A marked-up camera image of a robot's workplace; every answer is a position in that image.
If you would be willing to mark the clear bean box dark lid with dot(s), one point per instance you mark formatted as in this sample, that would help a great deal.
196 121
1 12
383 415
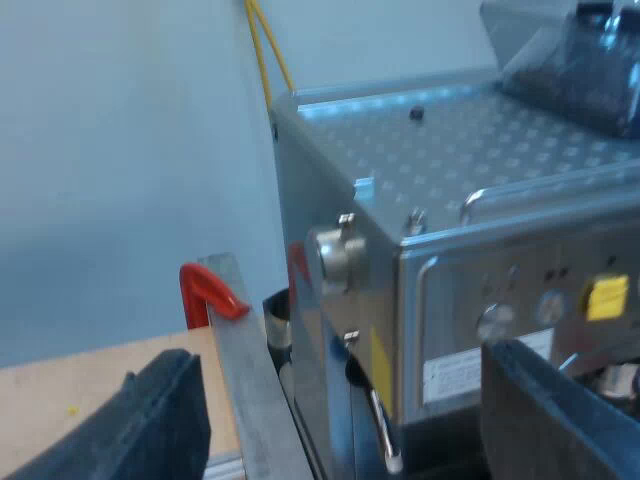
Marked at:
575 60

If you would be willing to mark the steel espresso machine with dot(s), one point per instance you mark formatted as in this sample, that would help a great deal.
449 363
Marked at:
450 210

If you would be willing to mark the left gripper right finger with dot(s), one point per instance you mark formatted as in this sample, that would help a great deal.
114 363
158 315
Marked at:
545 415

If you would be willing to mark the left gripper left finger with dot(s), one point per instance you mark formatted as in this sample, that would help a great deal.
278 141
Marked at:
135 430

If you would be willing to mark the aluminium rail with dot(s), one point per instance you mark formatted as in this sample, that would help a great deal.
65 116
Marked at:
245 370

